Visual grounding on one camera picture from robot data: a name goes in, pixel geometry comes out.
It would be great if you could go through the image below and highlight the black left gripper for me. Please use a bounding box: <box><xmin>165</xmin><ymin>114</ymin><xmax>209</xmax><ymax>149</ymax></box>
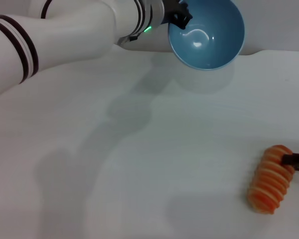
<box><xmin>161</xmin><ymin>0</ymin><xmax>193</xmax><ymax>29</ymax></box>

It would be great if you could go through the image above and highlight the toasted bread slice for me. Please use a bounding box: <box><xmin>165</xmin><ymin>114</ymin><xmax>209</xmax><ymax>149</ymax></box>
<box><xmin>247</xmin><ymin>144</ymin><xmax>295</xmax><ymax>215</ymax></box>

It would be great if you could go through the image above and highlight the blue bowl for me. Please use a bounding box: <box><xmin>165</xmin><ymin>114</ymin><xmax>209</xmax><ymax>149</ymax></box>
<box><xmin>167</xmin><ymin>0</ymin><xmax>246</xmax><ymax>72</ymax></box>

